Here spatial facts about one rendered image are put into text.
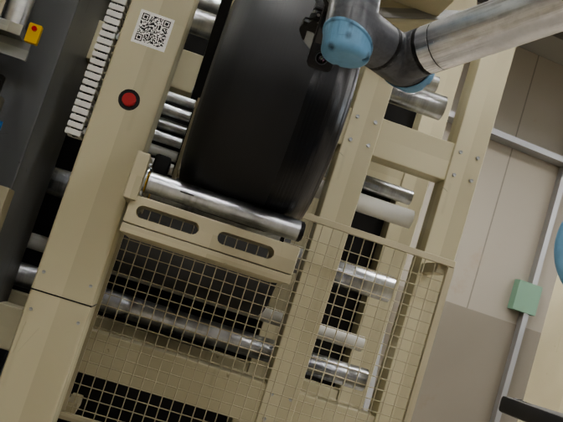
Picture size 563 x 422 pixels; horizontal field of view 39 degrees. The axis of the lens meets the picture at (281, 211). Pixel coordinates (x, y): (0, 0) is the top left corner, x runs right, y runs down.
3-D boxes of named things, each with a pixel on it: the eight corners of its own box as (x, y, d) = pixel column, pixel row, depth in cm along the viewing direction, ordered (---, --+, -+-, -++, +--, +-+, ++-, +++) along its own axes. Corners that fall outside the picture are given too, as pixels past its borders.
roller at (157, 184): (138, 189, 163) (146, 168, 163) (139, 191, 167) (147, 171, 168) (301, 242, 166) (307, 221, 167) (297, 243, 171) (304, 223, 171)
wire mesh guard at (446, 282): (54, 417, 203) (142, 157, 211) (55, 415, 205) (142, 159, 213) (384, 512, 213) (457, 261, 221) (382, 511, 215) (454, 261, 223)
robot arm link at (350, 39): (394, 75, 120) (405, 9, 122) (348, 43, 112) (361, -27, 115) (353, 82, 125) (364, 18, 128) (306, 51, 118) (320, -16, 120)
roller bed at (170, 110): (92, 180, 208) (129, 74, 211) (97, 186, 222) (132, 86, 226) (166, 204, 210) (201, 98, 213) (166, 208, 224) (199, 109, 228)
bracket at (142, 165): (121, 196, 158) (137, 149, 160) (131, 211, 198) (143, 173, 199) (138, 201, 159) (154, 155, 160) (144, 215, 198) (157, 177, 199)
